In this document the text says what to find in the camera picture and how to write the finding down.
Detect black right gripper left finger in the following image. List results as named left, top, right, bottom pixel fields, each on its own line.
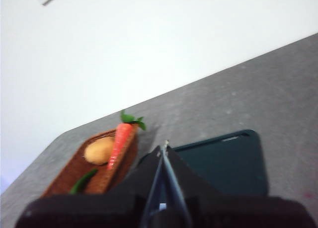
left=14, top=145, right=164, bottom=228

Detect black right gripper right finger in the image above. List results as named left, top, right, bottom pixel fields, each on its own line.
left=163, top=140, right=318, bottom=228

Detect long green pepper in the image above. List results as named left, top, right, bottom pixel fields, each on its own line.
left=69, top=168, right=99, bottom=195

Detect brown woven wicker basket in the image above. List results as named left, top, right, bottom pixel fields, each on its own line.
left=41, top=128, right=139, bottom=198

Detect black cutting board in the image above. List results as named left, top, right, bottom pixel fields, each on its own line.
left=138, top=129, right=270, bottom=197

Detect yellow-brown potato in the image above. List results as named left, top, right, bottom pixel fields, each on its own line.
left=84, top=137, right=116, bottom=166

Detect orange carrot with green leaves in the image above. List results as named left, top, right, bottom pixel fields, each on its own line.
left=106, top=109, right=147, bottom=171

